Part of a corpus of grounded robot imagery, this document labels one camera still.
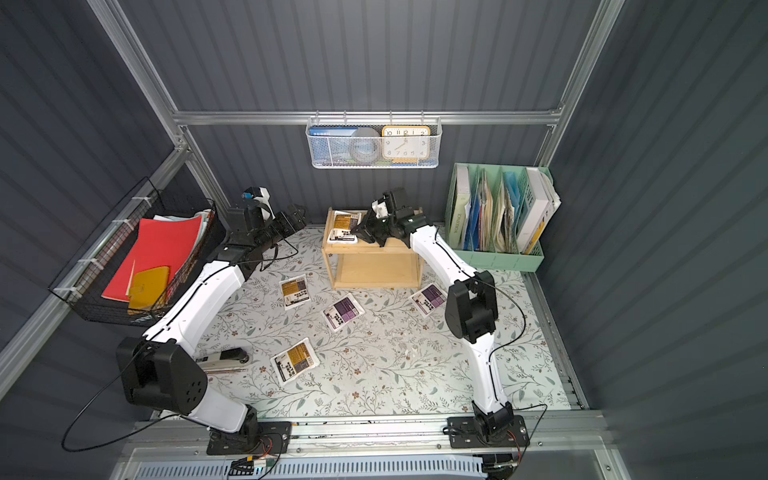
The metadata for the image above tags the orange coffee bag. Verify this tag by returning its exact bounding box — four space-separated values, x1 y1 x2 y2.
280 275 311 310
327 210 363 245
270 338 320 386

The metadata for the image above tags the purple coffee bag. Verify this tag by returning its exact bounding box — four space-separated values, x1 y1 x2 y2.
322 294 365 332
410 283 446 317

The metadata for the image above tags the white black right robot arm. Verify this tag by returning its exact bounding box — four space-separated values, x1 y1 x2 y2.
352 188 514 439

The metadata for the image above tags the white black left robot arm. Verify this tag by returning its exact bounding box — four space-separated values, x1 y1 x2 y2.
116 201 306 434

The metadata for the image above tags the wooden two-tier shelf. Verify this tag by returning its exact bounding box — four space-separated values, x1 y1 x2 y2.
321 208 424 290

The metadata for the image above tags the orange square clock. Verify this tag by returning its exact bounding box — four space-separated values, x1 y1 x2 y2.
381 125 432 163

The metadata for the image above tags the grey tape roll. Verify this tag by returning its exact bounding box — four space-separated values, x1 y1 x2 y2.
348 127 381 165

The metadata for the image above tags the blue box in basket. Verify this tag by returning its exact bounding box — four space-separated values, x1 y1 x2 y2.
306 126 357 168

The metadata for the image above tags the red folder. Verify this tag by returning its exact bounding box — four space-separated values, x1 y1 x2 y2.
102 213 206 302

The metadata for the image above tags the green file organizer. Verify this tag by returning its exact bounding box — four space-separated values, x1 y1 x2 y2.
444 163 554 272

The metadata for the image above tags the black stapler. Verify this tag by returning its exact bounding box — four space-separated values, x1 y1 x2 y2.
196 348 250 374

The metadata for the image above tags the yellow notebook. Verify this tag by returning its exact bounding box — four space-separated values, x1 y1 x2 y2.
128 266 170 315

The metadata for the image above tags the white thick book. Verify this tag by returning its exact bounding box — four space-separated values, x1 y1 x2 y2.
517 167 561 255

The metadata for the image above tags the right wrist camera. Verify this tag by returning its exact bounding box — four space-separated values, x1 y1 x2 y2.
371 199 389 219

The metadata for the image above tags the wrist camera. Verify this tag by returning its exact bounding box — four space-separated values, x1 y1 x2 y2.
242 187 274 220
371 199 389 219

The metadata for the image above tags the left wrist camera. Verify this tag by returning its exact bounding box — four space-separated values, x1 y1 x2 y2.
242 187 274 220

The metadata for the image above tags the white wire hanging basket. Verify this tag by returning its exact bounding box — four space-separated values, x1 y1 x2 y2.
305 116 444 170

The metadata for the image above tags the black wire side basket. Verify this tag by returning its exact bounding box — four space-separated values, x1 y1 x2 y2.
49 181 224 326

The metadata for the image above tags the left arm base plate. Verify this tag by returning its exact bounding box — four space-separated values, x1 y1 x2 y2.
206 421 293 456

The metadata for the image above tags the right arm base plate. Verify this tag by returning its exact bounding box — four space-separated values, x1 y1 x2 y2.
442 415 530 450

